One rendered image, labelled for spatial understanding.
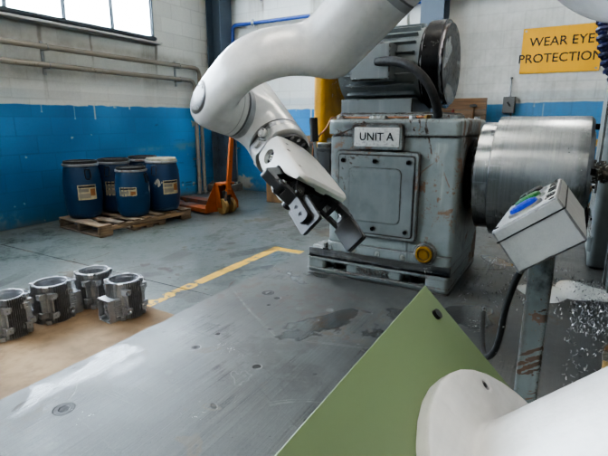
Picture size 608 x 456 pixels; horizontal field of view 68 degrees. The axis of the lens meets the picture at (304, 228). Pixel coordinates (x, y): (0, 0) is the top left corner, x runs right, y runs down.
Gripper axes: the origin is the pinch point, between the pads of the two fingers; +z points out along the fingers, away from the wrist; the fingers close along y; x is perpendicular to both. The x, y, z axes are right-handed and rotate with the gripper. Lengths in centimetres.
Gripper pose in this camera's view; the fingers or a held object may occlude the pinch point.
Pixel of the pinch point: (332, 231)
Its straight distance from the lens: 55.7
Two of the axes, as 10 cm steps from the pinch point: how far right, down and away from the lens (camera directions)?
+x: -6.5, 6.8, 3.4
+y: 6.4, 2.5, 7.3
